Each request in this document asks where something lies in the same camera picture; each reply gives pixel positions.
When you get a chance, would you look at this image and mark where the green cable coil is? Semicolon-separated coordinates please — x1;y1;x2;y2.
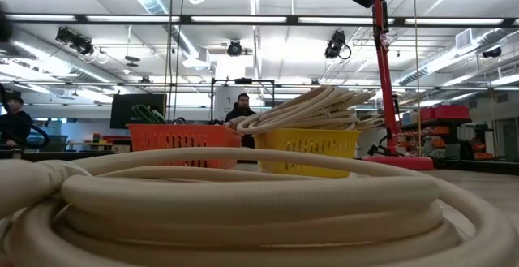
130;104;167;125

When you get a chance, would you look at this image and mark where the red stand with base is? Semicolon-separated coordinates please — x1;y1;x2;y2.
362;0;435;171

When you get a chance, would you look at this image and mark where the person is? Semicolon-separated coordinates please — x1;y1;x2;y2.
224;92;257;149
0;95;33;149

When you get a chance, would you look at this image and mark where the blue storage bin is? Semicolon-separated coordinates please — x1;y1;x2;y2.
402;111;421;126

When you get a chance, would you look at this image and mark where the yellow plastic basket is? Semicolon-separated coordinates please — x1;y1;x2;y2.
253;127;362;179

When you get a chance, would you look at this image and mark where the dark storage shelf rack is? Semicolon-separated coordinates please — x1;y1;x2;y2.
399;116;474;158

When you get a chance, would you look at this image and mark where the orange plastic basket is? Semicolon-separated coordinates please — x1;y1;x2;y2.
125;123;244;170

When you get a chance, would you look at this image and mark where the black TV monitor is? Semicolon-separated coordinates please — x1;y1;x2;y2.
109;93;168;129

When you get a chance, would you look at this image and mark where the black overhead light beam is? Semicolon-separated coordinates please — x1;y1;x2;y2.
0;13;519;28

